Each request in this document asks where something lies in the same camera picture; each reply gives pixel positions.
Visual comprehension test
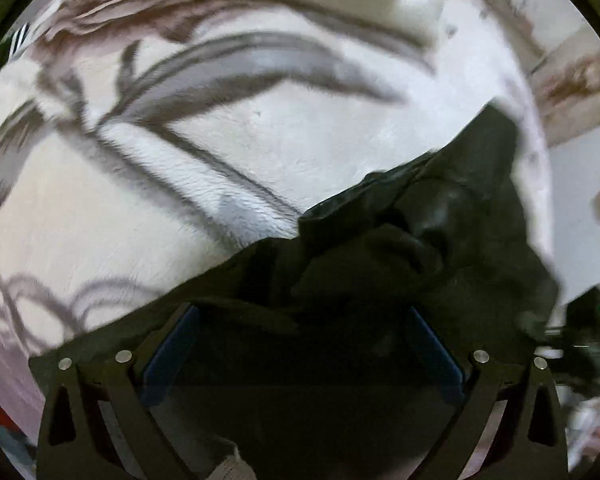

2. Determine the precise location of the black leather jacket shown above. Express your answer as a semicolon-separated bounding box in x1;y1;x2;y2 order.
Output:
28;102;562;480

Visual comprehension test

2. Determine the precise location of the near floral curtain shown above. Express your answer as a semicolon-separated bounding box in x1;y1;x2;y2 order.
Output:
530;25;600;146

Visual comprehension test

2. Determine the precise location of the floral purple bed blanket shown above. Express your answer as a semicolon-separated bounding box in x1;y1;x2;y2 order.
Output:
0;0;552;439

